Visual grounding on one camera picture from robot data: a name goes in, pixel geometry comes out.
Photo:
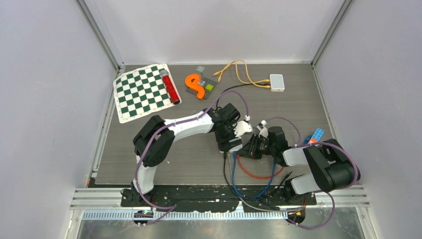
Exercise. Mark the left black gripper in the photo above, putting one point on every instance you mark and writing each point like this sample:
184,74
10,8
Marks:
224,144

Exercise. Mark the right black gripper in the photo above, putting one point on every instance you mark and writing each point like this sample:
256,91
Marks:
250,150

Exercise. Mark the white network switch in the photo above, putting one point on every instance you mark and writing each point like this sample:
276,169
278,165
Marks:
277,83
233,145

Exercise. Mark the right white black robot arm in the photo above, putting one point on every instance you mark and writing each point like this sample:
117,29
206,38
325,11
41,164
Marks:
330,168

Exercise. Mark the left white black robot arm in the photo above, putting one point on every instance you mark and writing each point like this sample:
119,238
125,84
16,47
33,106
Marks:
154,141

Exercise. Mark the orange S-shaped toy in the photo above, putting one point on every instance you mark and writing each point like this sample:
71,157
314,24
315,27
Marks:
192,82

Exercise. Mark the yellow-green lego brick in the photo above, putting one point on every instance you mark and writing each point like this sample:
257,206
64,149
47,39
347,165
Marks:
209,88

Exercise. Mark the blue orange lego bricks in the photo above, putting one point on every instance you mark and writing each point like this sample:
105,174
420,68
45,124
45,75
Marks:
315,137

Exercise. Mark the grey lego tower piece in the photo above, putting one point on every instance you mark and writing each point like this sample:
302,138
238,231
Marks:
200,69

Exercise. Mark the red toy microphone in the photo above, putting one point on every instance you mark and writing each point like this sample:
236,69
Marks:
165,76

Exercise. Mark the green white chessboard mat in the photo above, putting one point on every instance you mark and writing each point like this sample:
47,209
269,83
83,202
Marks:
141,92

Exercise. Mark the black mounting base plate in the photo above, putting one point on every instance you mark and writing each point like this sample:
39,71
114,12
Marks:
210,198

